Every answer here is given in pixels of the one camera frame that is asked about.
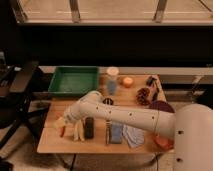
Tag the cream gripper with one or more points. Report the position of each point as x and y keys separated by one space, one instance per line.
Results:
x=60 y=123

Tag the red chili pepper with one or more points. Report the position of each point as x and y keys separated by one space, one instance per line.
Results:
x=61 y=131

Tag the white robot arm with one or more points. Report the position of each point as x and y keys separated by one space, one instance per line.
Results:
x=191 y=127

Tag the small metal cup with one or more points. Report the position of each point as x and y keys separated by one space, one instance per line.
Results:
x=108 y=101

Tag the clear plastic cup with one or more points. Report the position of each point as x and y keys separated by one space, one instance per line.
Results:
x=112 y=75

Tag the yellow banana peel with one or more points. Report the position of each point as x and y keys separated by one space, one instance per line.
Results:
x=79 y=131

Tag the black rectangular block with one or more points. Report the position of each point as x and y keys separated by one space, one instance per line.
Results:
x=89 y=128

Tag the green plastic tray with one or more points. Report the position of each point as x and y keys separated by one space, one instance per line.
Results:
x=73 y=81

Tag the metal fork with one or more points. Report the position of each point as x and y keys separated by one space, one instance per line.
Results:
x=107 y=132

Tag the blue sponge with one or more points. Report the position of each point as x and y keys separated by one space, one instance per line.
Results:
x=116 y=133

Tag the black office chair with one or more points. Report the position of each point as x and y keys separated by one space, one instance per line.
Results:
x=16 y=96

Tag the blue grey cloth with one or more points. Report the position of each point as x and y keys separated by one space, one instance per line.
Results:
x=134 y=136

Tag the orange round fruit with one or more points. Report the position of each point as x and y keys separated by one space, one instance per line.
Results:
x=127 y=82

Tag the brown pine cone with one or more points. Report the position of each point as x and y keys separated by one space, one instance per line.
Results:
x=142 y=96

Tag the black clip tool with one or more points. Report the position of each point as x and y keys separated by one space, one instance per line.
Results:
x=154 y=90

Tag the dark purple plate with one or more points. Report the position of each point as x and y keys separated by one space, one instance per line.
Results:
x=162 y=106

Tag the red brown bowl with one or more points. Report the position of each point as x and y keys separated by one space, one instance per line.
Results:
x=164 y=143

